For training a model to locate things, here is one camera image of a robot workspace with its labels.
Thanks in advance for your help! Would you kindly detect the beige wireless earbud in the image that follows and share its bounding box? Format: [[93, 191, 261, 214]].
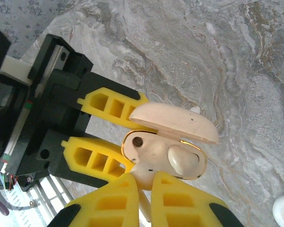
[[132, 162, 155, 223], [167, 144, 200, 177]]

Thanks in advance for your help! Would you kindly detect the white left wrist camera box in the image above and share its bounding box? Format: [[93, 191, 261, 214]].
[[0, 23, 33, 85]]

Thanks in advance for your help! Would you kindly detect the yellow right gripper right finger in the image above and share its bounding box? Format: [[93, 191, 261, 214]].
[[151, 171, 244, 227]]

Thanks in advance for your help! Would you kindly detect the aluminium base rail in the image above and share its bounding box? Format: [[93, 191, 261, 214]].
[[30, 176, 73, 213]]

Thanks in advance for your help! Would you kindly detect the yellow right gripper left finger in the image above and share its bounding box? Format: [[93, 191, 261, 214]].
[[47, 174, 140, 227]]

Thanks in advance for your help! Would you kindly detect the beige gold-rimmed charging case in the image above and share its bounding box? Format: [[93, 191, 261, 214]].
[[121, 102, 220, 181]]

